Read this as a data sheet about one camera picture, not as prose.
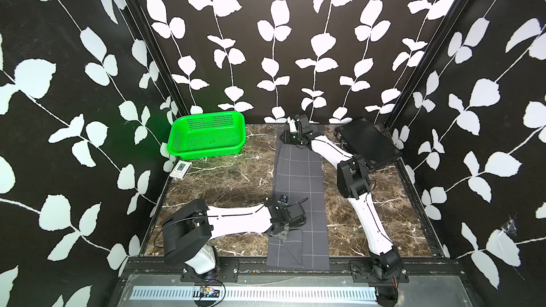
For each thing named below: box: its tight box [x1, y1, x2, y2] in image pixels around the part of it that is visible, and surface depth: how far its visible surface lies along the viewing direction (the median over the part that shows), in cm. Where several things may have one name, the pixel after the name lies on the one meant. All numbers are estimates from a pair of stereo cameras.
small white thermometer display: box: [169, 159, 193, 180], surface depth 100 cm
